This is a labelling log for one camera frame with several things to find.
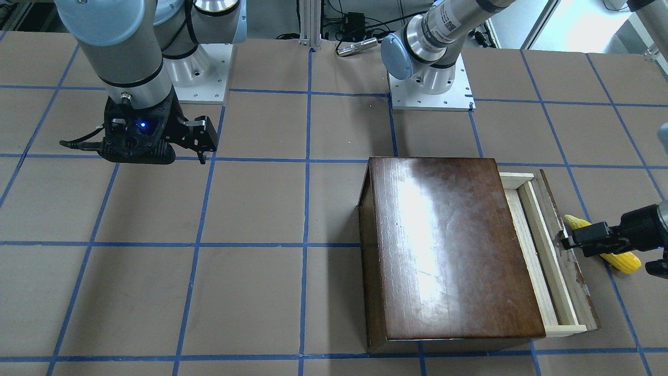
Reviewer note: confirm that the light wood drawer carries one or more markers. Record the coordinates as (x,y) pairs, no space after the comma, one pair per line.
(563,297)

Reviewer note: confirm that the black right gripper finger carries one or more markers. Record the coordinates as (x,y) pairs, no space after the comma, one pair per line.
(200,136)

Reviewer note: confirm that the aluminium frame post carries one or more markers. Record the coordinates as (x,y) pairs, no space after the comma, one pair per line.
(310,23)

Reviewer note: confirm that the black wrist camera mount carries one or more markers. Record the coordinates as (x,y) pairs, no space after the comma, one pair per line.
(135,140)

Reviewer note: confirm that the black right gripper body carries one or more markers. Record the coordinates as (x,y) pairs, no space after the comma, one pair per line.
(180,127)

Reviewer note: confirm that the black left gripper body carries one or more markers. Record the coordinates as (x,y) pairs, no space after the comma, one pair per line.
(641,225)

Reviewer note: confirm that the silver cylindrical tool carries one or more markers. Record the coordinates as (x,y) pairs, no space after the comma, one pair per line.
(357,47)

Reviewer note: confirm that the dark brown wooden cabinet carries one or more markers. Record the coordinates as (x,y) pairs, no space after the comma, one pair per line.
(441,259)

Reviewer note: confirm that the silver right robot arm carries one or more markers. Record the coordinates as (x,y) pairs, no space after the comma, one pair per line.
(143,51)

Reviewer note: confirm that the yellow corn cob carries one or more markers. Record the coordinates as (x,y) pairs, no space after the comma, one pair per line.
(627,262)

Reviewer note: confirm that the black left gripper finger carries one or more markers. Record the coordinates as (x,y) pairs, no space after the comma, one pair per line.
(596,239)
(657,268)

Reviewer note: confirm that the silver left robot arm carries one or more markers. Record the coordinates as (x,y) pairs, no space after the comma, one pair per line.
(427,49)

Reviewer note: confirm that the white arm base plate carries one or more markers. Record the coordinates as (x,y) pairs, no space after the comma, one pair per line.
(434,89)
(202,77)

